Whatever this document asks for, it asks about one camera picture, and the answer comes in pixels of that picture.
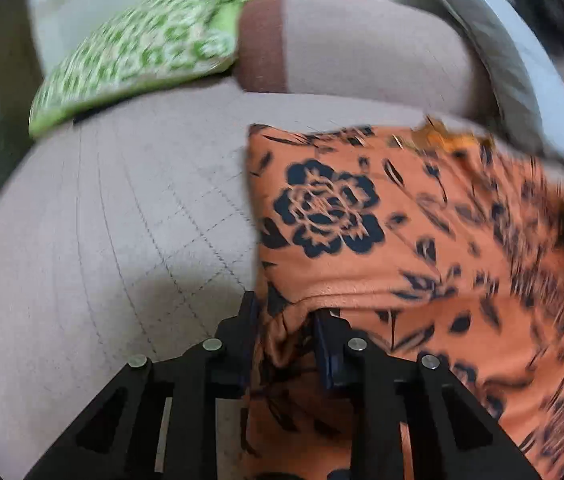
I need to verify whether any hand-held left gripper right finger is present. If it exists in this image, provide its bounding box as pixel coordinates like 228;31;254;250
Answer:
312;309;540;480

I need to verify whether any beige quilted sofa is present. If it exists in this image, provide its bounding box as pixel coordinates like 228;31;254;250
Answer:
0;85;512;480

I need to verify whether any orange floral printed cloth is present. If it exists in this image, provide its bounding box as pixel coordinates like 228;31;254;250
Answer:
240;119;564;480

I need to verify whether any beige sofa back cushion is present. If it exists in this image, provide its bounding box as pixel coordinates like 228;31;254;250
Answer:
236;0;497;117

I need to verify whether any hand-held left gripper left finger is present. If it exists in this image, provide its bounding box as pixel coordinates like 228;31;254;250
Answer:
23;290;259;480

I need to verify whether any green patterned pillow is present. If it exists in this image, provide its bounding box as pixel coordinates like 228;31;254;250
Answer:
28;0;255;138

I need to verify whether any light grey cloth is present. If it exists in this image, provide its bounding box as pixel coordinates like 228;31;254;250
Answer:
392;0;564;183

